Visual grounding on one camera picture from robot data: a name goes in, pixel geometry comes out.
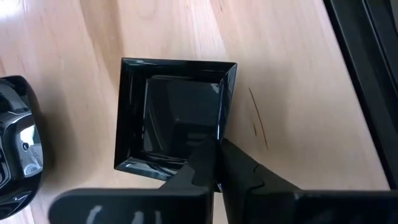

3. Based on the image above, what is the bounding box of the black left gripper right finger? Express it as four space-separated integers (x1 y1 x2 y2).
217 138 398 224

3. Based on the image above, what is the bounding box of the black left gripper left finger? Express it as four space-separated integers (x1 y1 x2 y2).
48 138 218 224

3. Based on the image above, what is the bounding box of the small square black plate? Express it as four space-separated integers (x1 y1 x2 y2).
113 57 238 182

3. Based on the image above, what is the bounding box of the rounded wavy black plate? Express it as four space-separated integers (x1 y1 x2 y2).
0 75 45 220

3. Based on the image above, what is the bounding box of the black metal table frame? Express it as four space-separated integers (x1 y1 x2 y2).
322 0 398 190

